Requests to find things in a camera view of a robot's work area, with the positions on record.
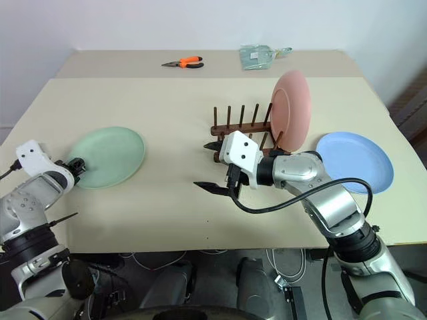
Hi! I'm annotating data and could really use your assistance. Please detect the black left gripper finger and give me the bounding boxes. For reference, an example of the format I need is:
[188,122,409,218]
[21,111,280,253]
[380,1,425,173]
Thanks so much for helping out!
[46,211,79,227]

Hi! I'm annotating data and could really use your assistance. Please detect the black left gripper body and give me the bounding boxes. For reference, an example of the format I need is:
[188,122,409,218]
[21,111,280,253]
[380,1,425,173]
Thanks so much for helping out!
[55,157,87,183]

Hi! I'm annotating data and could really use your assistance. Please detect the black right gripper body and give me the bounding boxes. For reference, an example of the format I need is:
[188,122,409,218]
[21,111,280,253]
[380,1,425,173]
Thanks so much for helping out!
[224,163,251,201]

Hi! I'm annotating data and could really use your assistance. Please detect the wooden dish rack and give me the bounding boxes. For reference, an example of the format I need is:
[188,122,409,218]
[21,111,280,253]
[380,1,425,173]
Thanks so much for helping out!
[210,102,292,163]

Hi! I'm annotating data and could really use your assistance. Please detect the green plate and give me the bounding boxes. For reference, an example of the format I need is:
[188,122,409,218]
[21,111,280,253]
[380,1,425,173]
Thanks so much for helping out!
[65,126,146,190]

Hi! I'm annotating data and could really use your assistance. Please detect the pink plate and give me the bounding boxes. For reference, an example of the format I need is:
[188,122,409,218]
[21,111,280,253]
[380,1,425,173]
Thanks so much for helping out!
[269,69,312,153]

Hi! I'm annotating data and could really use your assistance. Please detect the clear bag with green item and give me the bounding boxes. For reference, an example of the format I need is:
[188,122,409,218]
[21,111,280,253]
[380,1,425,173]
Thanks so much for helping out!
[238,44,277,71]

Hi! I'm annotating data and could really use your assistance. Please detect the dark grey rounded shape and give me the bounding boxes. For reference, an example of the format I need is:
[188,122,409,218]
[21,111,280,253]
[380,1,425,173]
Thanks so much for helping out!
[139,259,198,311]
[235,257,285,311]

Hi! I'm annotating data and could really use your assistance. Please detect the blue plate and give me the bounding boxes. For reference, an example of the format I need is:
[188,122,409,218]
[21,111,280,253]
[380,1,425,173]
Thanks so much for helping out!
[315,131,395,195]

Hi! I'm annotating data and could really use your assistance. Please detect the brown slatted wooden furniture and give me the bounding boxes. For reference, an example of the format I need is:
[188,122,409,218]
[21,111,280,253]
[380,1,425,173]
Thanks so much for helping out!
[386,70,427,145]

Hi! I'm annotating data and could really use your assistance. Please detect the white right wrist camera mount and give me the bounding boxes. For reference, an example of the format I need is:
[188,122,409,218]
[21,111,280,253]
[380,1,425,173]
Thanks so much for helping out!
[218,130,264,190]

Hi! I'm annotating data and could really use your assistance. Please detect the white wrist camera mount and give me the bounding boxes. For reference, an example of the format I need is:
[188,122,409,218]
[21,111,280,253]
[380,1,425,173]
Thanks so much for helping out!
[218,130,264,190]
[15,139,75,197]

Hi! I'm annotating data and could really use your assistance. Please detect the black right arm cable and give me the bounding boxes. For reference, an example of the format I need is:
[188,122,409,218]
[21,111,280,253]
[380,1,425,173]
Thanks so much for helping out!
[230,178,374,316]

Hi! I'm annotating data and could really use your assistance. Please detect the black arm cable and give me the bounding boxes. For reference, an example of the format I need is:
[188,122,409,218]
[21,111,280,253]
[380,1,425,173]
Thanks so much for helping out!
[0,159,21,179]
[230,178,374,316]

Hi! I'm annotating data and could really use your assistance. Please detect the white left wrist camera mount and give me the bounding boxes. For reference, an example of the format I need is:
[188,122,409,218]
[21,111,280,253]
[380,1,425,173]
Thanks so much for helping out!
[15,139,75,197]

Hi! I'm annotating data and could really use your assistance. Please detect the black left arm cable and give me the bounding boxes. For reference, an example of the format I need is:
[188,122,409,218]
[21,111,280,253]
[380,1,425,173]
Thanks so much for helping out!
[0,159,21,179]

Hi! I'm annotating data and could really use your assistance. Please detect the orange handled pliers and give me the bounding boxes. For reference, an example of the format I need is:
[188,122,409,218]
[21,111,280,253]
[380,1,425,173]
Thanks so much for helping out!
[161,56,205,70]

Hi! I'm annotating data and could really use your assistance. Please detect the white floor cable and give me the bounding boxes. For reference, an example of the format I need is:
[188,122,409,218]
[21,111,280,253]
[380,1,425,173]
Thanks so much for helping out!
[266,248,306,281]
[119,251,187,271]

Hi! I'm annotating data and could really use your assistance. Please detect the black bracket with metal clamp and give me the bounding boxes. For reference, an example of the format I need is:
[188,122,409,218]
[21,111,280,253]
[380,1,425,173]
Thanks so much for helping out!
[273,274,308,320]

